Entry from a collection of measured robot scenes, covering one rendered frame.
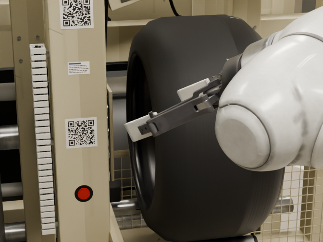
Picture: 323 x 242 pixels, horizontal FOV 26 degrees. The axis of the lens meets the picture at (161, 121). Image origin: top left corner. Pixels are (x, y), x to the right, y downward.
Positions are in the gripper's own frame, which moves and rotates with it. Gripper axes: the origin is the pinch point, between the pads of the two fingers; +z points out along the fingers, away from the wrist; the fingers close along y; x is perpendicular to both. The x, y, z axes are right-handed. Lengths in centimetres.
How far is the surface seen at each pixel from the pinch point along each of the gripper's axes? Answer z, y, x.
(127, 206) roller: 76, 46, -29
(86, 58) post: 45, 31, 14
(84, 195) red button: 62, 24, -16
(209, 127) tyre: 24.5, 35.5, -12.3
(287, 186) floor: 187, 253, -110
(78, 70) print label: 47, 29, 12
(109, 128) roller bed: 83, 59, -8
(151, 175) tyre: 73, 56, -25
